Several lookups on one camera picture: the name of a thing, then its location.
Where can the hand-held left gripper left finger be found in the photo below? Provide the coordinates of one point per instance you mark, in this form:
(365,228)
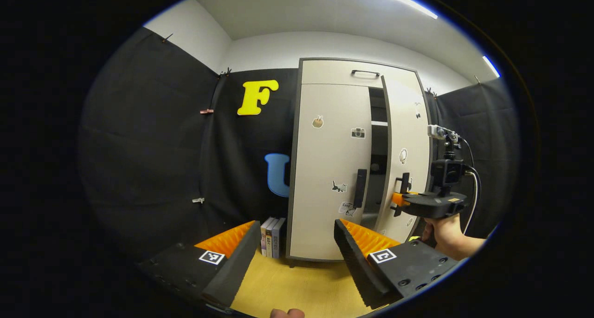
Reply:
(236,271)

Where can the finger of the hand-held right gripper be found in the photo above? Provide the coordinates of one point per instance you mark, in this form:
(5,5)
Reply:
(398,199)

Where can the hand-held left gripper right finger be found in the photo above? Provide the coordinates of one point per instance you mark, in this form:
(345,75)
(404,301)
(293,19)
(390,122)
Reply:
(359,269)

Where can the grey double-door shoe cabinet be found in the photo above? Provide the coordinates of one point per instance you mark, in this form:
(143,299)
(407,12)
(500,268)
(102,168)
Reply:
(378,146)

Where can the grey cabinet door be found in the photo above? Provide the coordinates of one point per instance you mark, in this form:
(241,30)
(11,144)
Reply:
(325,192)
(410,123)

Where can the white cabinet shelf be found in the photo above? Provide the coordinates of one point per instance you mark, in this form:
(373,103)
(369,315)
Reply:
(379,123)

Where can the grey cabinet drawer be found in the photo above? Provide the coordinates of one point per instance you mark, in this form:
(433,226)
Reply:
(325,72)

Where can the white-spined book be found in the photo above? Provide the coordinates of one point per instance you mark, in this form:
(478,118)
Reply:
(264,236)

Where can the grey-spined book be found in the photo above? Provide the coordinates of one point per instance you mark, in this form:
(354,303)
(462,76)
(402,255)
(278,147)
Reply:
(271,239)

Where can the purple-spined book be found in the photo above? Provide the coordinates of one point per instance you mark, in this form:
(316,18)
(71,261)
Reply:
(280,238)

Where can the white clip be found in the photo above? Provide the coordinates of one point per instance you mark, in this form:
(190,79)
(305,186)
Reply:
(198,200)

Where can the black clip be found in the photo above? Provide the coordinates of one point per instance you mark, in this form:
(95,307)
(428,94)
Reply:
(430,92)
(477,80)
(167,38)
(226,72)

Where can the small ceiling light panel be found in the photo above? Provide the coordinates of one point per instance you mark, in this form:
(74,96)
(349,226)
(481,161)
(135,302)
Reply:
(491,66)

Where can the black backdrop cloth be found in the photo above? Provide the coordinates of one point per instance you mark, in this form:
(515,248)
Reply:
(148,146)

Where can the pink clip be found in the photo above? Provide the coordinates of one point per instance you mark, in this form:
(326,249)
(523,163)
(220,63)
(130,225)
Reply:
(206,111)

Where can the large ceiling light panel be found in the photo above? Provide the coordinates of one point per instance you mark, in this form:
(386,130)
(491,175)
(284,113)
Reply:
(403,0)

